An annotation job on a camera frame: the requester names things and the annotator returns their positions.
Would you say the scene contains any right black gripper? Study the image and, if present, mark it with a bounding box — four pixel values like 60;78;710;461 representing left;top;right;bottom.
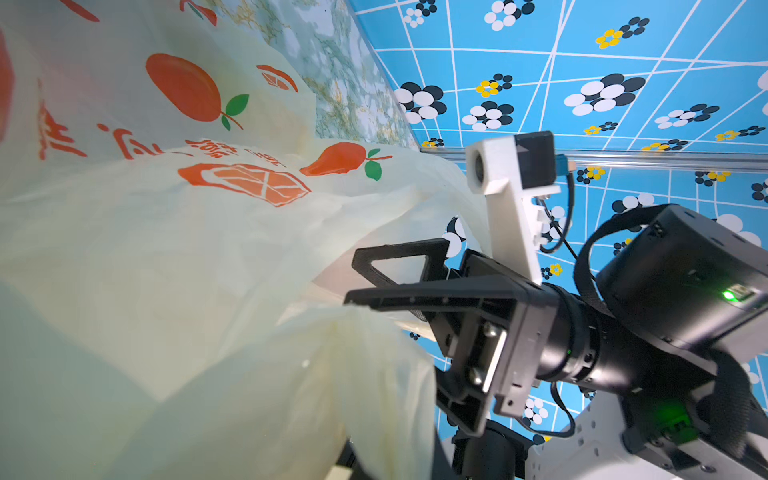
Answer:
344;238;561;437

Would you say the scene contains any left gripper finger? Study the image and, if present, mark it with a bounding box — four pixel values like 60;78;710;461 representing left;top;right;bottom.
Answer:
336;440;450;480

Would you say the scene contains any cream printed plastic bag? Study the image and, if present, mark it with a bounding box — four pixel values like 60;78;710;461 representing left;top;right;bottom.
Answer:
1;1;488;479

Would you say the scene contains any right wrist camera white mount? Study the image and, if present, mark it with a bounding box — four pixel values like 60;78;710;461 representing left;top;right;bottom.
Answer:
465;131;573;284

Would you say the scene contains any right aluminium corner post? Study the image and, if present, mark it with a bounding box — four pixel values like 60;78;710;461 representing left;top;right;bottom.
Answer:
420;148;767;176

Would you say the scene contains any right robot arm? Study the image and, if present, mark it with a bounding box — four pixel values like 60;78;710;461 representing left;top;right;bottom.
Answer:
345;204;767;479

